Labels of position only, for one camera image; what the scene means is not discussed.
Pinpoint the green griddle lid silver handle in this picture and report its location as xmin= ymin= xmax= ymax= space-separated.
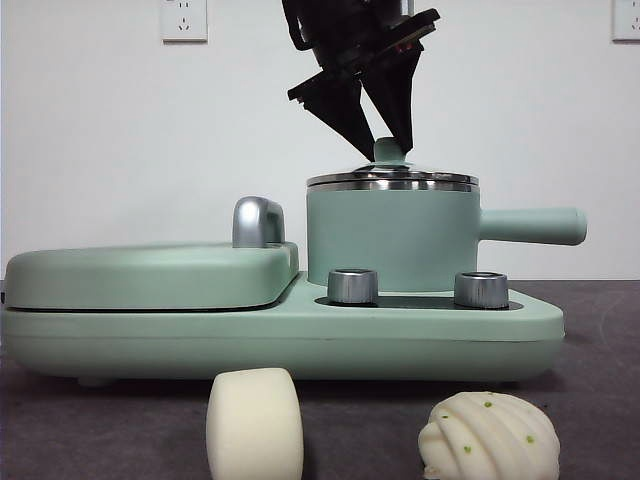
xmin=4 ymin=196 xmax=302 ymax=311

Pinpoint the smooth white steamed bun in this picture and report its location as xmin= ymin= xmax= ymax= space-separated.
xmin=206 ymin=367 xmax=305 ymax=480

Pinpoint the silver control knob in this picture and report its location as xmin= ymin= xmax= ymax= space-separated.
xmin=453 ymin=271 xmax=510 ymax=309
xmin=327 ymin=268 xmax=380 ymax=305

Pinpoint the mint green pot with handle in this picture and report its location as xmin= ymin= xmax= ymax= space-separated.
xmin=305 ymin=182 xmax=589 ymax=294

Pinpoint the mint green breakfast machine base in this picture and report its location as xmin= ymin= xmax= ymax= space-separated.
xmin=1 ymin=272 xmax=566 ymax=388

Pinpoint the twisted white scallion bun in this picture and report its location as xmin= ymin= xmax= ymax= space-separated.
xmin=417 ymin=390 xmax=562 ymax=480

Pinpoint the glass pot lid green knob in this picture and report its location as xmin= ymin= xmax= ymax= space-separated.
xmin=305 ymin=137 xmax=480 ymax=190

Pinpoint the white wall socket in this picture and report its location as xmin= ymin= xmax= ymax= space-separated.
xmin=611 ymin=0 xmax=640 ymax=44
xmin=159 ymin=0 xmax=209 ymax=44

